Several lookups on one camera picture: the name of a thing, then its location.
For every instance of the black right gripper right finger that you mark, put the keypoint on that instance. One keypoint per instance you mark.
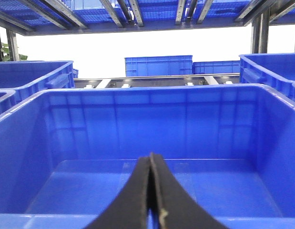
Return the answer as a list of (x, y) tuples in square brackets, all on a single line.
[(171, 205)]

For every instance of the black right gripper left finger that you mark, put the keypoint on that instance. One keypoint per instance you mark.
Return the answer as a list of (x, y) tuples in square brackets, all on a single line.
[(129, 210)]

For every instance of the blue bin with buttons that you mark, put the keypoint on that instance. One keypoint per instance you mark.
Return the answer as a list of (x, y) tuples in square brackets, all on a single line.
[(29, 77)]

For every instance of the blue empty target bin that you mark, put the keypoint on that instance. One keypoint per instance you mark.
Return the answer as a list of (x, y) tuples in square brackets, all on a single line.
[(65, 154)]

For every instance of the blue crate background tall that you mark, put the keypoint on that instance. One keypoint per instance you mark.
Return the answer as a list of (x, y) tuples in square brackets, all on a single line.
[(158, 65)]

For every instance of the blue crate background low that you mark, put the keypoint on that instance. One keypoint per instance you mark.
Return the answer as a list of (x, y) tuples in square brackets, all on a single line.
[(216, 67)]

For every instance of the blue bin far left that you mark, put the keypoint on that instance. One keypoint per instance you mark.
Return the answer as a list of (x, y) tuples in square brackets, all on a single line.
[(7, 100)]

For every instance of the blue bin right rear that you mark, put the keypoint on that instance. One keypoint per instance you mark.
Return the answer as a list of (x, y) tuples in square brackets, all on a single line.
[(276, 70)]

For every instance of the green plant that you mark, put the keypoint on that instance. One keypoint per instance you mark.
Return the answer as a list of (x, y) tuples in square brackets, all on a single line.
[(6, 56)]

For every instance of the overhead metal shelf rack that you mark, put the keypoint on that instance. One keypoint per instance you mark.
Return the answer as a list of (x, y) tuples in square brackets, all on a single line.
[(77, 17)]

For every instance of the metal roller rail frame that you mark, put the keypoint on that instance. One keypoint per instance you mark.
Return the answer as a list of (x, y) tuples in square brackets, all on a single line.
[(159, 81)]

